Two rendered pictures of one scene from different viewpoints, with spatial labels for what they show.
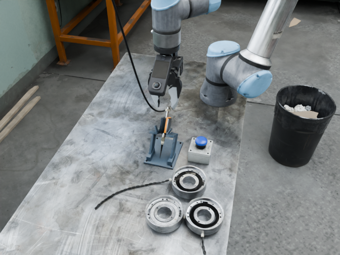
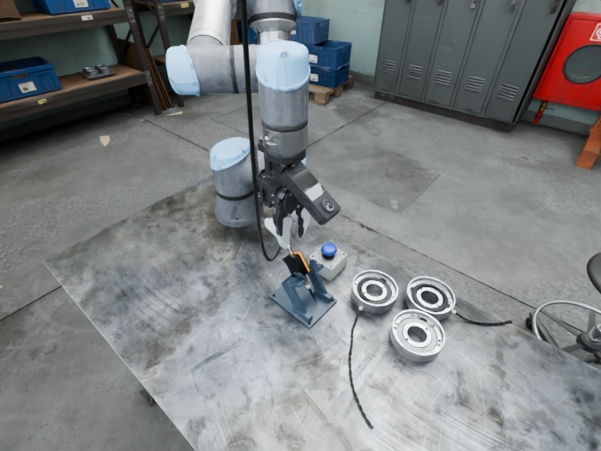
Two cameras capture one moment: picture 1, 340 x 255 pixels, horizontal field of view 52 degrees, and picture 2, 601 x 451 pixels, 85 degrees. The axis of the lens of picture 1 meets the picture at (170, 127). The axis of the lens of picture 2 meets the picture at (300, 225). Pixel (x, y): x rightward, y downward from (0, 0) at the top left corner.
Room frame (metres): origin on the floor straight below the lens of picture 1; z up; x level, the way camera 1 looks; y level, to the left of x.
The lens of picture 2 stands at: (0.61, 0.45, 1.44)
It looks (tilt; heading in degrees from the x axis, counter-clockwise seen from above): 40 degrees down; 296
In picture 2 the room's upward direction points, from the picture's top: straight up
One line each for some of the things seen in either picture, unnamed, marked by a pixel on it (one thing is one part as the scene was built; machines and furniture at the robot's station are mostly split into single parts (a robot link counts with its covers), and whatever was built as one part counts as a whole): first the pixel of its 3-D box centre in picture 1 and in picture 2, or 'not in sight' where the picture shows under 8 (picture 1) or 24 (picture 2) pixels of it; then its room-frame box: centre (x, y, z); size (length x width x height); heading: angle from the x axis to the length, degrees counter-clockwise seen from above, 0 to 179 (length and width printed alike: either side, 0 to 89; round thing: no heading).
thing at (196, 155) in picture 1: (201, 149); (325, 259); (0.81, -0.10, 0.82); 0.08 x 0.07 x 0.05; 166
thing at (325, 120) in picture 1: (297, 128); not in sight; (1.62, -0.79, 0.21); 0.34 x 0.34 x 0.43
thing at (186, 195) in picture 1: (188, 182); (373, 292); (0.67, -0.06, 0.82); 0.10 x 0.10 x 0.04
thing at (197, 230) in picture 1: (204, 216); (428, 299); (0.56, -0.09, 0.82); 0.10 x 0.10 x 0.04
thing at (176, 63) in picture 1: (167, 61); (283, 176); (0.87, 0.01, 1.12); 0.09 x 0.08 x 0.12; 164
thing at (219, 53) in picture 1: (223, 60); (235, 165); (1.14, -0.20, 0.97); 0.13 x 0.12 x 0.14; 32
